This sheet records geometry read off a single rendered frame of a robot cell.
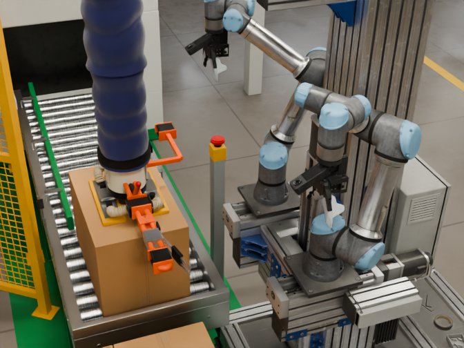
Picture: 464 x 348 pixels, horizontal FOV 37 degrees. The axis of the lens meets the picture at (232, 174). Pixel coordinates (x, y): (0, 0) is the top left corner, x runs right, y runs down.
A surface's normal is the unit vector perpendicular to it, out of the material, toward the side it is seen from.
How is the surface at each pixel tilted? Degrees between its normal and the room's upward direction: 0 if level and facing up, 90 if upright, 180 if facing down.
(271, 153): 7
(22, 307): 0
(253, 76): 90
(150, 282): 90
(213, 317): 90
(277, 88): 0
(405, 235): 90
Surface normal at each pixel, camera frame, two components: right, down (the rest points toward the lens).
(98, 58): -0.48, 0.63
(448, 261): 0.01, -0.83
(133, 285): 0.36, 0.52
